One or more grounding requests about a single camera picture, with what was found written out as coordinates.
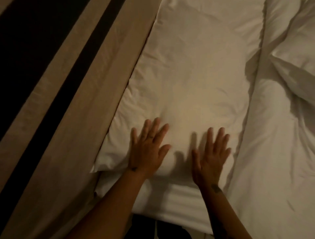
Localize person's left hand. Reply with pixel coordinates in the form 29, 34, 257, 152
128, 118, 172, 178

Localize person's right hand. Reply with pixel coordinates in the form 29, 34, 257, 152
191, 127, 232, 190

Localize large white pillow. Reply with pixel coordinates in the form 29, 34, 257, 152
90, 0, 267, 184

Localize person's right forearm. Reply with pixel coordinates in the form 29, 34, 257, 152
196, 183, 253, 239

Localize person's left forearm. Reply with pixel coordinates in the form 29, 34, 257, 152
65, 169, 148, 239

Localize white duvet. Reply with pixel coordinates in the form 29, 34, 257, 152
225, 0, 315, 239

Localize white bed sheet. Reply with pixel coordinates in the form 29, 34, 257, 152
95, 169, 238, 235

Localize person's dark trousers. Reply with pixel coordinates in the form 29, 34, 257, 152
127, 213, 193, 239

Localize beige headboard with dark stripes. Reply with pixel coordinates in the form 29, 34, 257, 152
0, 0, 163, 239

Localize small white pillow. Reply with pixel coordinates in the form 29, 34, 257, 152
268, 15, 315, 106

